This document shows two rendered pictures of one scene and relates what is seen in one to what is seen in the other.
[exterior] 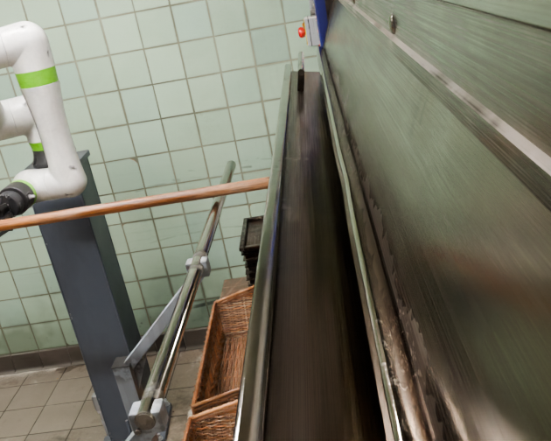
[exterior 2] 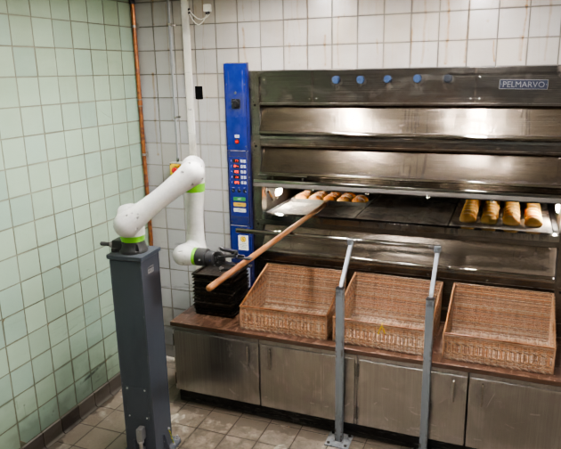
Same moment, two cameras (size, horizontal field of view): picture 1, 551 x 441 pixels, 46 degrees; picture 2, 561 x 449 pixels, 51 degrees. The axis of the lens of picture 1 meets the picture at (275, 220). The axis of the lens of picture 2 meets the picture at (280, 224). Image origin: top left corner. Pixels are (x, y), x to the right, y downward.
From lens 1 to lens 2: 3.49 m
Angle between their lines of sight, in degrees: 71
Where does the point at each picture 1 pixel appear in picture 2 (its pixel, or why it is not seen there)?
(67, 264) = (150, 319)
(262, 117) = not seen: hidden behind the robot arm
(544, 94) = (557, 149)
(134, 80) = (62, 206)
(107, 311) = (161, 349)
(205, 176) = (94, 272)
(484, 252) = (533, 167)
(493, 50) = (548, 148)
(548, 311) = (548, 165)
